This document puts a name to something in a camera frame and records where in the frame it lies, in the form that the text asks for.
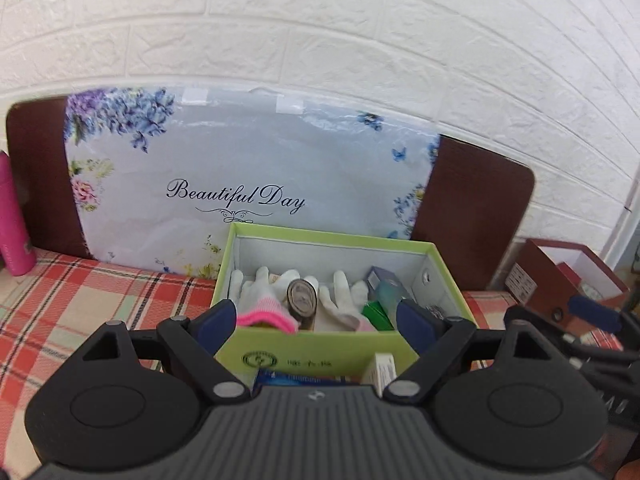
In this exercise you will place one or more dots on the brown cardboard box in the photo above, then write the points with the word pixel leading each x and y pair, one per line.
pixel 540 280

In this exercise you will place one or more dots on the small blue box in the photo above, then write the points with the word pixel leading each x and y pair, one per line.
pixel 382 280

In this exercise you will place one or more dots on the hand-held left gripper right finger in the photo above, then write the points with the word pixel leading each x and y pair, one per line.
pixel 416 325

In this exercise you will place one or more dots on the teal green box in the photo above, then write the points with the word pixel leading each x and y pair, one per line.
pixel 395 296

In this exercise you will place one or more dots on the white glove pink cuff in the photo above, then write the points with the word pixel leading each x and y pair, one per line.
pixel 260 295
pixel 345 300

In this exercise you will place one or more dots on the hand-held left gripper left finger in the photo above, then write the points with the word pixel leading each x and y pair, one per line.
pixel 216 321

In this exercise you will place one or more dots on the bright green box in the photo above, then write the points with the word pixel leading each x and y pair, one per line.
pixel 380 317

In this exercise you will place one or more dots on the white orange box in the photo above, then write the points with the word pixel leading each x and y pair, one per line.
pixel 380 372

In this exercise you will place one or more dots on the brown wooden board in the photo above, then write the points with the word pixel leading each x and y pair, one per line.
pixel 470 210

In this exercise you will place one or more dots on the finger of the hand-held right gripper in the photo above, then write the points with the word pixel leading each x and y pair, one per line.
pixel 560 327
pixel 595 312

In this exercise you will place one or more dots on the floral printed plastic package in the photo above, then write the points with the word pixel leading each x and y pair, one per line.
pixel 250 160

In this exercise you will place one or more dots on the blue toothpaste box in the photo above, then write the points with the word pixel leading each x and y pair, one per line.
pixel 300 379

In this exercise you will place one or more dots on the brown tape roll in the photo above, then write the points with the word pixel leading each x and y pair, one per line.
pixel 302 302

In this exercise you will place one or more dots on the plaid tablecloth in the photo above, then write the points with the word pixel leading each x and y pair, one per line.
pixel 75 295

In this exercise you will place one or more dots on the lime green storage box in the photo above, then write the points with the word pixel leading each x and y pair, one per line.
pixel 320 355

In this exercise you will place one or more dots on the pink thermos bottle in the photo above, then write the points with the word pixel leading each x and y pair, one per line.
pixel 15 230

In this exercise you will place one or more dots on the steel wool scourer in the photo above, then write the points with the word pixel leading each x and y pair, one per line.
pixel 436 312

